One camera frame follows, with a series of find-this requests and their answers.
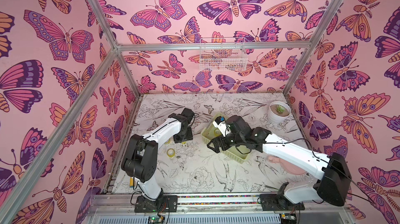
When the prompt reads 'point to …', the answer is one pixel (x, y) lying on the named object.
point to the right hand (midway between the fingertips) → (211, 144)
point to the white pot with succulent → (278, 112)
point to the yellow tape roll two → (168, 141)
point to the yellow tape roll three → (171, 152)
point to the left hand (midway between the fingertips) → (188, 137)
